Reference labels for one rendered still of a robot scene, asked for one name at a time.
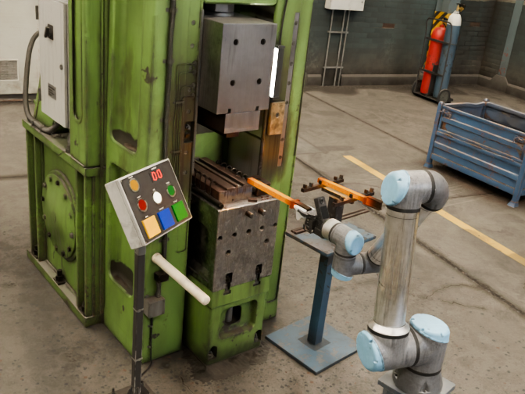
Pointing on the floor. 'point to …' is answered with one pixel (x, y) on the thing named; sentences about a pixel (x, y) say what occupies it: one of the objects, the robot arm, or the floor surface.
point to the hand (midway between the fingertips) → (298, 204)
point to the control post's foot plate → (133, 389)
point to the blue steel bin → (481, 144)
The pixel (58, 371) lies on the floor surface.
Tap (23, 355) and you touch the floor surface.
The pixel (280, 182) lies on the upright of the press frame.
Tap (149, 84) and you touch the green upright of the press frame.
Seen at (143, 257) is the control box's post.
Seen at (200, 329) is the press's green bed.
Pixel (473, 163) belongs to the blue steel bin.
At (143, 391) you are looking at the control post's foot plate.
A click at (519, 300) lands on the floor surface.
